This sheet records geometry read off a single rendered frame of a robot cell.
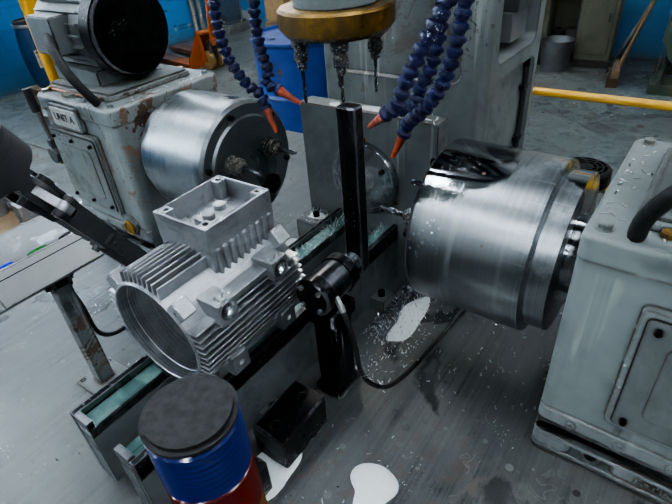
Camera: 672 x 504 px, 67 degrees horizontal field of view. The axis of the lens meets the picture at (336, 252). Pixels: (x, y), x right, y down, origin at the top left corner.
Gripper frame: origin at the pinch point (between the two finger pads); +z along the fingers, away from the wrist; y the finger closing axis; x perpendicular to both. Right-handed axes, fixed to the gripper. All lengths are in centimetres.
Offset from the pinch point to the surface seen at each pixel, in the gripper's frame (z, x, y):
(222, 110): 13.5, -32.2, 16.0
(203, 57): 262, -255, 411
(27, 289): 1.4, 10.5, 13.0
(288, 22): -1.3, -39.2, -3.8
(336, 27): 0.0, -40.2, -11.2
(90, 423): 9.5, 20.9, -3.0
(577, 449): 36, -6, -55
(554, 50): 314, -360, 71
